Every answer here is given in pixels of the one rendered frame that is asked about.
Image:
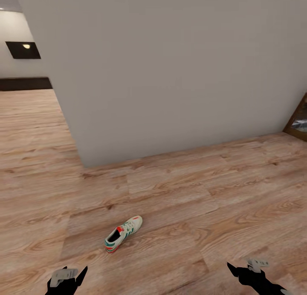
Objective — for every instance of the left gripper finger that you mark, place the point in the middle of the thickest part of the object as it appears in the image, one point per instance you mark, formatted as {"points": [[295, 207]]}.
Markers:
{"points": [[80, 278]]}

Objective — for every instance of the gym shoe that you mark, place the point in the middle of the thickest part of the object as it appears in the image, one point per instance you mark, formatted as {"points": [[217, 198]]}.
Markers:
{"points": [[114, 240]]}

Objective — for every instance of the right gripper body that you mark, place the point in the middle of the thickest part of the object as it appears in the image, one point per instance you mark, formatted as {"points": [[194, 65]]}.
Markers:
{"points": [[253, 279]]}

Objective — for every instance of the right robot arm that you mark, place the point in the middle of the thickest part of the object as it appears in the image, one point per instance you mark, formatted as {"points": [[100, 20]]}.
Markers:
{"points": [[255, 277]]}

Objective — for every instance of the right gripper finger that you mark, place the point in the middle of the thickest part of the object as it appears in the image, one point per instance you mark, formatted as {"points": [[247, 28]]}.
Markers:
{"points": [[233, 269]]}

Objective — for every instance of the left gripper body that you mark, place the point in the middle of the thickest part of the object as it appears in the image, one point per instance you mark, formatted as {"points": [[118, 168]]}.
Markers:
{"points": [[67, 287]]}

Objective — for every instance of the wall mounted tv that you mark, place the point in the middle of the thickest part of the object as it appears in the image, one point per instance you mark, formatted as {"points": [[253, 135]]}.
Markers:
{"points": [[23, 50]]}

